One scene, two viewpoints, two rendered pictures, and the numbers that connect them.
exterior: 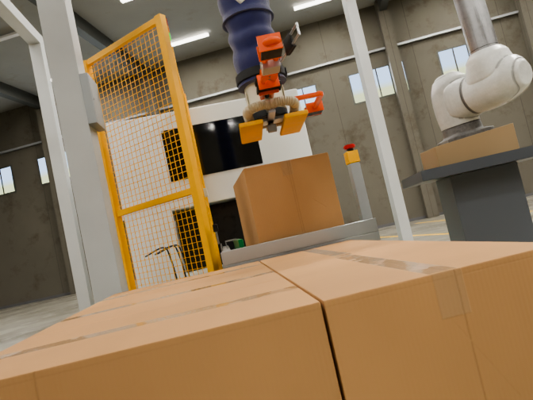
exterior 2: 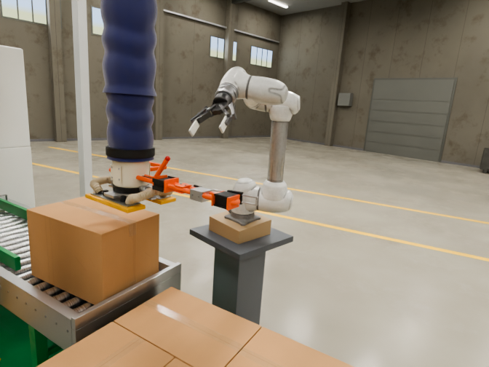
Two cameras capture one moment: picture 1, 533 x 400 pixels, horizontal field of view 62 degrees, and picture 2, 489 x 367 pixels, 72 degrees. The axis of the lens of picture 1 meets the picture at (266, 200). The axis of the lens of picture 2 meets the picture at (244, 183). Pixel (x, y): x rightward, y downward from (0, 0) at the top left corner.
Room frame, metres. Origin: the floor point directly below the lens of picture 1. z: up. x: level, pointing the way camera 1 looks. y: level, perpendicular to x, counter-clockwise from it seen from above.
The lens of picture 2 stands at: (0.55, 0.86, 1.58)
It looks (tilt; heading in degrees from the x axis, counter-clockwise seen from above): 13 degrees down; 307
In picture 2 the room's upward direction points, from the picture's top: 4 degrees clockwise
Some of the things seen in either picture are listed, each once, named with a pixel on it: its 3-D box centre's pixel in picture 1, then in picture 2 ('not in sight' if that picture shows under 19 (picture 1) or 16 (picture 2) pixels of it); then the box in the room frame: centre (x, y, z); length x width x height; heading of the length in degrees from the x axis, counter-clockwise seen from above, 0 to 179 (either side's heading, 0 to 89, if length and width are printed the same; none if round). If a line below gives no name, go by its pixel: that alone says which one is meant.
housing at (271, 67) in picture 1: (270, 64); (201, 194); (1.50, -0.11, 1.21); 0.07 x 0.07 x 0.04; 2
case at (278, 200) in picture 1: (283, 208); (95, 244); (2.29, -0.08, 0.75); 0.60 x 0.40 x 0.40; 10
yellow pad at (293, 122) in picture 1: (292, 120); (146, 191); (1.97, -0.19, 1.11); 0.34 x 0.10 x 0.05; 2
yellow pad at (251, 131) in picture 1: (251, 128); (114, 198); (1.96, 0.00, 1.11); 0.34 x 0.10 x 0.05; 2
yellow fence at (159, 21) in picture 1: (151, 194); not in sight; (2.87, 0.72, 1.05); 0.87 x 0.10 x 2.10; 58
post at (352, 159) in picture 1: (370, 235); not in sight; (2.58, -0.54, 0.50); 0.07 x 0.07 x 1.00; 6
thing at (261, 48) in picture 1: (269, 47); (225, 199); (1.36, -0.11, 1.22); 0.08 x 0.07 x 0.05; 2
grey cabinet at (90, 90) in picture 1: (93, 103); not in sight; (2.59, 0.88, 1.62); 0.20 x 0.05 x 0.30; 6
